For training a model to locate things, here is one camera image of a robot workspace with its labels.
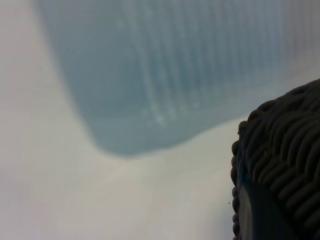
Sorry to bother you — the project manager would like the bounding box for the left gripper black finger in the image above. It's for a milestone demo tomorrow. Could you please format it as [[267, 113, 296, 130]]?
[[237, 174, 308, 240]]

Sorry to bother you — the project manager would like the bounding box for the dark brown woven basket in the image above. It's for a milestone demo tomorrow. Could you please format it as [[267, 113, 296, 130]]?
[[230, 78, 320, 240]]

